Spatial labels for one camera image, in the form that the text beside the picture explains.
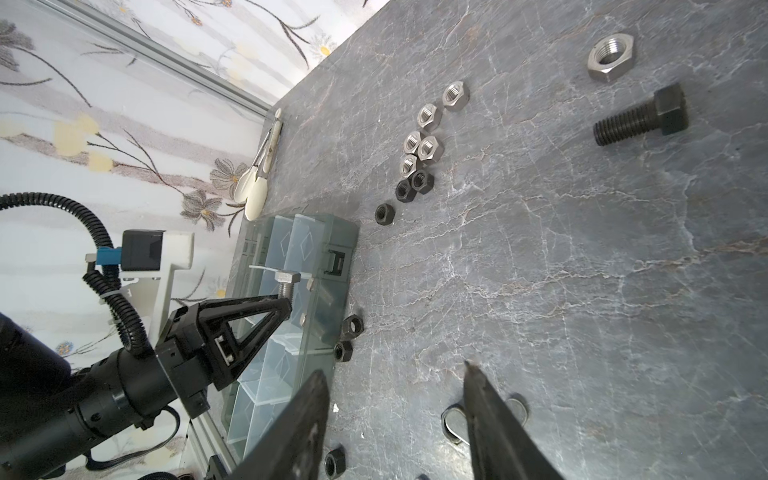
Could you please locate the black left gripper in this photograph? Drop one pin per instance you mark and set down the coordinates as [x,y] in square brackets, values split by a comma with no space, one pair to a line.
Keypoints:
[197,337]

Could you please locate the black hex nut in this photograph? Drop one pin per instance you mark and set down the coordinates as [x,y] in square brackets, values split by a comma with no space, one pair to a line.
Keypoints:
[422,181]
[343,351]
[384,214]
[404,191]
[352,327]
[335,462]

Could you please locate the lone silver hex nut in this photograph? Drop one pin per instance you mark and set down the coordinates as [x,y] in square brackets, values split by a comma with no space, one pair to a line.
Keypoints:
[611,57]

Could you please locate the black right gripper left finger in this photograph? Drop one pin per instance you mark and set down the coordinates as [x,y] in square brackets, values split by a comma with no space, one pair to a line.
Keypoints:
[293,446]

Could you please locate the cream silicone kitchen tongs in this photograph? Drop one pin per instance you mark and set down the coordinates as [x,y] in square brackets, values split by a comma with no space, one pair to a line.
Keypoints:
[252,187]

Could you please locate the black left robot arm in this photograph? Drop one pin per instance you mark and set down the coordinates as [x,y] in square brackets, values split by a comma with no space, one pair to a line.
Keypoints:
[115,393]

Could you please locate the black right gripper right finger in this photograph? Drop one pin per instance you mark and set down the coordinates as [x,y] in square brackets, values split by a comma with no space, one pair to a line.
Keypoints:
[500,447]

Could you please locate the silver hex bolt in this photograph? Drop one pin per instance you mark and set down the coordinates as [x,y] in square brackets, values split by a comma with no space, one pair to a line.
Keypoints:
[286,283]

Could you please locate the transparent grey organizer box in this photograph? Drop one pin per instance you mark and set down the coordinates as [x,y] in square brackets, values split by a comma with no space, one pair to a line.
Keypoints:
[320,248]

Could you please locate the black hex bolt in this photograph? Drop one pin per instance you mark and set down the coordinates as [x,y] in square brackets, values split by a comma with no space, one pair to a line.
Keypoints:
[666,112]

